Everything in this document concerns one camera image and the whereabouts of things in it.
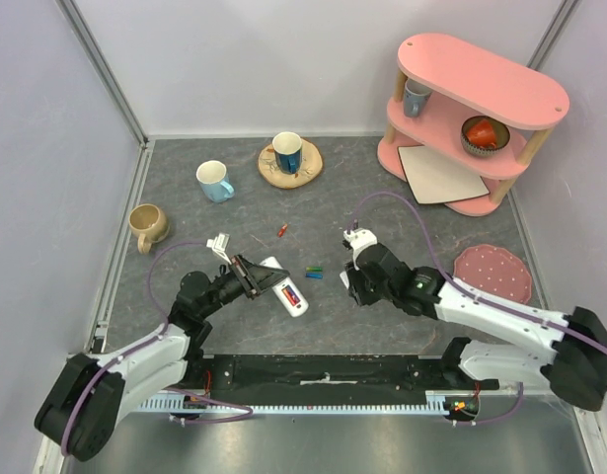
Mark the red cup in bowl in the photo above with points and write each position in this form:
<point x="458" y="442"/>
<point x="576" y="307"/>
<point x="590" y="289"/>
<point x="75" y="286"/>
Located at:
<point x="482" y="134"/>

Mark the blue-white cable duct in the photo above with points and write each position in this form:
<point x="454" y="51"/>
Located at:
<point x="427" y="404"/>

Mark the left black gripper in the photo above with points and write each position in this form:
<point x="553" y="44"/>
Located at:
<point x="253" y="277"/>

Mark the light blue mug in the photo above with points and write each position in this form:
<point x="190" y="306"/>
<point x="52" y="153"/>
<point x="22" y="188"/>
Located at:
<point x="213" y="178"/>

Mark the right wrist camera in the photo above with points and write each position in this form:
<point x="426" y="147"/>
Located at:
<point x="362" y="239"/>

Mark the white remote control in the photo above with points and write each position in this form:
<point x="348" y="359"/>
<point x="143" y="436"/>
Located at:
<point x="294" y="311"/>

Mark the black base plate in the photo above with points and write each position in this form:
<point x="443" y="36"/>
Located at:
<point x="325" y="378"/>

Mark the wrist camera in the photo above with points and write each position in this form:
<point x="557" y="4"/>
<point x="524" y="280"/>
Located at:
<point x="362" y="239"/>
<point x="218" y="246"/>

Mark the pink dotted plate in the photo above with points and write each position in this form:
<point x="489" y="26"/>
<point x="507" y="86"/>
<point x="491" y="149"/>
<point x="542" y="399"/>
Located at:
<point x="494" y="270"/>

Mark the pink three-tier shelf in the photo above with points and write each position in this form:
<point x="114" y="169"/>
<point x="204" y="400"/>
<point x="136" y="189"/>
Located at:
<point x="483" y="114"/>

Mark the red orange battery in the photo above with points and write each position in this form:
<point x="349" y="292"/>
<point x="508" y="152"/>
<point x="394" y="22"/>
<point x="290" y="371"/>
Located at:
<point x="282" y="230"/>

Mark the grey-blue mug on shelf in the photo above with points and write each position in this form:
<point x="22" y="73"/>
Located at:
<point x="415" y="98"/>

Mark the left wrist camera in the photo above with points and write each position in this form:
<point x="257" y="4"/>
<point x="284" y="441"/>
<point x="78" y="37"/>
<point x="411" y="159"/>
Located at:
<point x="218" y="246"/>

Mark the dark patterned bowl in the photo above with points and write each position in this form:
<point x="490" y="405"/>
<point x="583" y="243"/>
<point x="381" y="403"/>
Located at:
<point x="502" y="133"/>

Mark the white battery cover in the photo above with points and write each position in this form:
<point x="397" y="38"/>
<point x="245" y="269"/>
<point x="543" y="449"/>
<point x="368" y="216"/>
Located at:
<point x="344" y="279"/>

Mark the dark blue mug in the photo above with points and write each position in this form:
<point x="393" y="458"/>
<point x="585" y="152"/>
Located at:
<point x="287" y="148"/>

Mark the beige floral plate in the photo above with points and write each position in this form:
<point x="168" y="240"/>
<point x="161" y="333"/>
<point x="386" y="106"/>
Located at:
<point x="310" y="162"/>

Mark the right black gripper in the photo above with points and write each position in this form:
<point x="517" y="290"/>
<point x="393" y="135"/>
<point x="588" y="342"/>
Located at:
<point x="357" y="284"/>

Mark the white square plate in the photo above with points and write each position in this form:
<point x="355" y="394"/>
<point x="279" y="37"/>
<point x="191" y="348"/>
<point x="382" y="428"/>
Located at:
<point x="434" y="178"/>

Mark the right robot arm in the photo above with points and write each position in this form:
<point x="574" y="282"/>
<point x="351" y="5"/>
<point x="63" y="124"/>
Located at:
<point x="565" y="352"/>

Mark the beige mug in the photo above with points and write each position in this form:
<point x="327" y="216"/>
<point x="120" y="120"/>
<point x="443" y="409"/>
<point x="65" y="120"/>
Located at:
<point x="150" y="225"/>

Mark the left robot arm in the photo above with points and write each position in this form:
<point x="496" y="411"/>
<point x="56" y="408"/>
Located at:
<point x="93" y="393"/>

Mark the purple battery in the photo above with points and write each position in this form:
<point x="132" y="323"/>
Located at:
<point x="293" y="293"/>

